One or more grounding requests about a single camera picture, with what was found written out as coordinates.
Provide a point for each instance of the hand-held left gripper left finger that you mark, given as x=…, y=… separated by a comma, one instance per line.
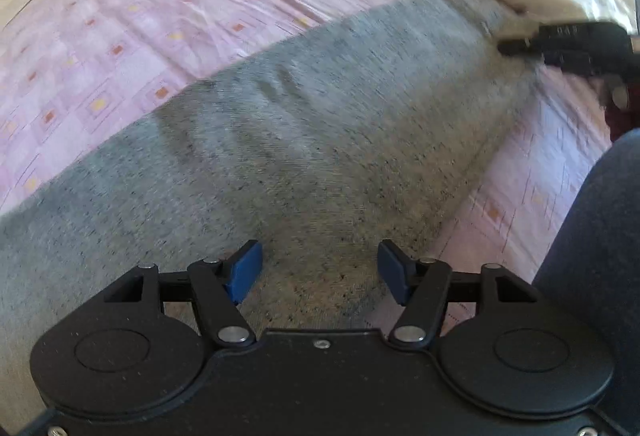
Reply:
x=245, y=268

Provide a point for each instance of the person's blue jeans leg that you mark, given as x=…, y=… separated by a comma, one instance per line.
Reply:
x=600, y=241

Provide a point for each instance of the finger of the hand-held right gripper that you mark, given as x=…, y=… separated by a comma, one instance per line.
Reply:
x=520, y=46

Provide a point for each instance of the pink patterned bedsheet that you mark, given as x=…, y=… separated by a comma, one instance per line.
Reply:
x=125, y=16

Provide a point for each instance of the grey pants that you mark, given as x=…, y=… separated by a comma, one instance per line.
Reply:
x=300, y=141

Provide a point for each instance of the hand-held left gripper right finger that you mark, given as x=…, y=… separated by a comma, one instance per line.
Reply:
x=395, y=268

